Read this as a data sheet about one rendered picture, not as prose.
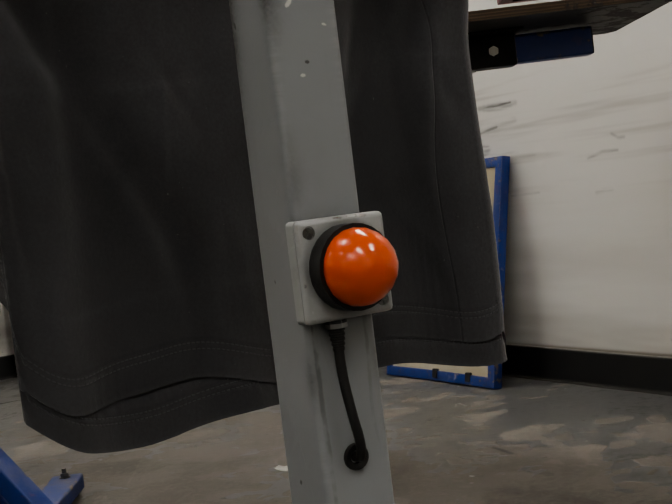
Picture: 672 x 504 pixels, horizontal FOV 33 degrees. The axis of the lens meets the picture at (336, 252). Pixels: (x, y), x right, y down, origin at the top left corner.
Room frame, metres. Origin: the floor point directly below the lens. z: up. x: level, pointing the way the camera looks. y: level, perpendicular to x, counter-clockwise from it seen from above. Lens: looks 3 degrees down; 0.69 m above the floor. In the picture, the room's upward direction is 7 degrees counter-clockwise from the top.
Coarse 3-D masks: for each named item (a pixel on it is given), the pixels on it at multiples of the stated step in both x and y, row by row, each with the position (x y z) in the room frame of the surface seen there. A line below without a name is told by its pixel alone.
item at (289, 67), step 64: (256, 0) 0.55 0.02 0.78; (320, 0) 0.56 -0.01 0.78; (256, 64) 0.56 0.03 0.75; (320, 64) 0.56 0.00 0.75; (256, 128) 0.57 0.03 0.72; (320, 128) 0.56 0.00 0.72; (256, 192) 0.57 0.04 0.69; (320, 192) 0.55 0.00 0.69; (320, 320) 0.54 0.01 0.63; (320, 384) 0.55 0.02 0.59; (320, 448) 0.55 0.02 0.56; (384, 448) 0.56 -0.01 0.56
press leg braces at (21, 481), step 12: (0, 456) 1.96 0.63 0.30; (0, 468) 1.94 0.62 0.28; (12, 468) 1.95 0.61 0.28; (0, 480) 1.94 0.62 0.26; (12, 480) 1.93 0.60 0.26; (24, 480) 1.94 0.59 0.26; (0, 492) 1.94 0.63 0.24; (12, 492) 1.93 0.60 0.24; (24, 492) 1.92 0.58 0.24; (36, 492) 1.93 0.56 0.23
